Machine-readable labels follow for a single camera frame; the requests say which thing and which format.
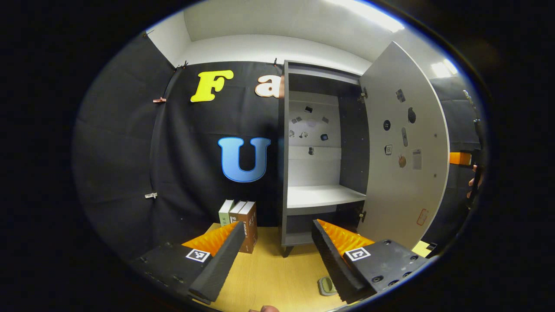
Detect frosted pale green bottle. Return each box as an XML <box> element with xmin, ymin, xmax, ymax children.
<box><xmin>317</xmin><ymin>276</ymin><xmax>339</xmax><ymax>297</ymax></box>

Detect white cabinet shelf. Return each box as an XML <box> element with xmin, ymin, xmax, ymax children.
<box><xmin>287</xmin><ymin>185</ymin><xmax>367</xmax><ymax>216</ymax></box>

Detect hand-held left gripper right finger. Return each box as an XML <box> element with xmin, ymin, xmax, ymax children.
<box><xmin>311</xmin><ymin>219</ymin><xmax>430</xmax><ymax>304</ymax></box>

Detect dark grey cabinet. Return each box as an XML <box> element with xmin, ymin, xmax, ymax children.
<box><xmin>280</xmin><ymin>60</ymin><xmax>369</xmax><ymax>258</ymax></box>

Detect ceiling light tube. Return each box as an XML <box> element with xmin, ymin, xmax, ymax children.
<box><xmin>323</xmin><ymin>0</ymin><xmax>406</xmax><ymax>33</ymax></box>
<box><xmin>431</xmin><ymin>58</ymin><xmax>459</xmax><ymax>79</ymax></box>

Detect black backdrop cloth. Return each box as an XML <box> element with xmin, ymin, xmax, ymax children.
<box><xmin>72</xmin><ymin>30</ymin><xmax>488</xmax><ymax>269</ymax></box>

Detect beige cabinet door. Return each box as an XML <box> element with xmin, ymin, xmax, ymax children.
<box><xmin>356</xmin><ymin>41</ymin><xmax>451</xmax><ymax>251</ymax></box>

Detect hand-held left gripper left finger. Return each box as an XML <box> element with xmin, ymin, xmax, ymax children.
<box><xmin>130</xmin><ymin>221</ymin><xmax>246</xmax><ymax>305</ymax></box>

